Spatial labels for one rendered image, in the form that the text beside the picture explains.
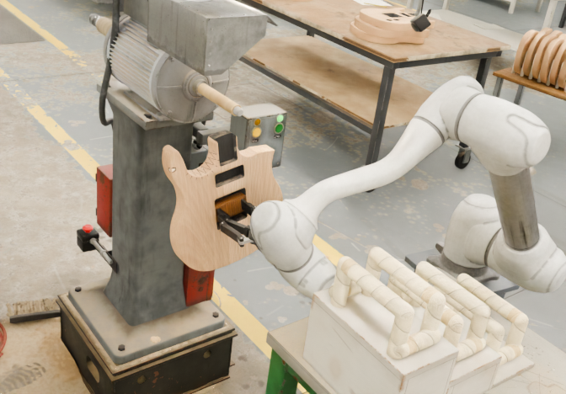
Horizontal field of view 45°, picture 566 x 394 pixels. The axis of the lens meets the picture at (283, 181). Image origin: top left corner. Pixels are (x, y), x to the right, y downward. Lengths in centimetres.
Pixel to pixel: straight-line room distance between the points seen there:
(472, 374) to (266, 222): 52
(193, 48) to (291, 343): 74
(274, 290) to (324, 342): 188
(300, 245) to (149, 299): 112
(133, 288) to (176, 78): 84
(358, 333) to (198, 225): 66
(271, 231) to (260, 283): 188
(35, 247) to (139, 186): 137
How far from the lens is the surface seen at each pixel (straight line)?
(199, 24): 169
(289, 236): 150
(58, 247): 357
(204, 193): 181
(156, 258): 247
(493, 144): 169
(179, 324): 260
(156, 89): 200
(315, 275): 159
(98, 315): 265
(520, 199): 191
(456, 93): 178
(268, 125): 224
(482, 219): 223
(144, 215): 235
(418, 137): 174
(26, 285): 332
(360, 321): 138
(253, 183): 190
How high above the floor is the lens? 193
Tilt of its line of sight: 27 degrees down
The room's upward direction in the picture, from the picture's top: 8 degrees clockwise
